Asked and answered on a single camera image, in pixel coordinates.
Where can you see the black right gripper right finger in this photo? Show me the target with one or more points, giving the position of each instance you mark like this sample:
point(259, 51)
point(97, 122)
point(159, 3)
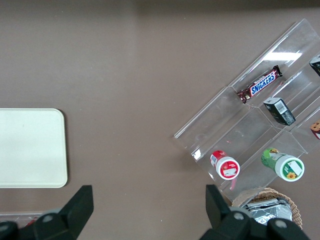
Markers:
point(220, 215)

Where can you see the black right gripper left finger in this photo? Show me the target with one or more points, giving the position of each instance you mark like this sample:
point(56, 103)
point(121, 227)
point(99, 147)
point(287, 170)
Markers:
point(75, 212)

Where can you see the woven wicker basket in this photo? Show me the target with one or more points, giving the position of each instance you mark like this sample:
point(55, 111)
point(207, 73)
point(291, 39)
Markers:
point(296, 207)

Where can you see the cream rectangular tray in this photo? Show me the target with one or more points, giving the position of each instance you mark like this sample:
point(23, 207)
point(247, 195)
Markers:
point(30, 147)

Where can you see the red lidded snack can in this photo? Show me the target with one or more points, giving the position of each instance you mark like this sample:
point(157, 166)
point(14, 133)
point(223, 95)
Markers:
point(225, 166)

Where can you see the silver foil packet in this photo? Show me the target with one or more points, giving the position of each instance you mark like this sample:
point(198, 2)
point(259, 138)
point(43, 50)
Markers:
point(270, 210)

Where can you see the clear plastic container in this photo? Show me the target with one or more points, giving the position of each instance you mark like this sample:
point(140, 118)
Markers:
point(17, 217)

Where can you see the green lidded snack can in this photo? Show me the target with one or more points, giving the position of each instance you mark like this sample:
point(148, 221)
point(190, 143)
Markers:
point(283, 163)

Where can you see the clear acrylic display rack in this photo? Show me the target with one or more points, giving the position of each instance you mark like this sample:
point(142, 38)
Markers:
point(225, 120)

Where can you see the black box with barcode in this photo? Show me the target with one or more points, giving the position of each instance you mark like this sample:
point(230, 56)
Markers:
point(280, 111)

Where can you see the brown cookie package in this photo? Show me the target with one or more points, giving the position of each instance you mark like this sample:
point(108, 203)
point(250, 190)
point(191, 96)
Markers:
point(316, 128)

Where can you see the Snickers chocolate bar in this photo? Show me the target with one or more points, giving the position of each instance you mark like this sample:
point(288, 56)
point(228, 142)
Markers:
point(260, 84)

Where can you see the black box with white print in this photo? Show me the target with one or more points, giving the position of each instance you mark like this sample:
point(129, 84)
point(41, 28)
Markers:
point(316, 65)

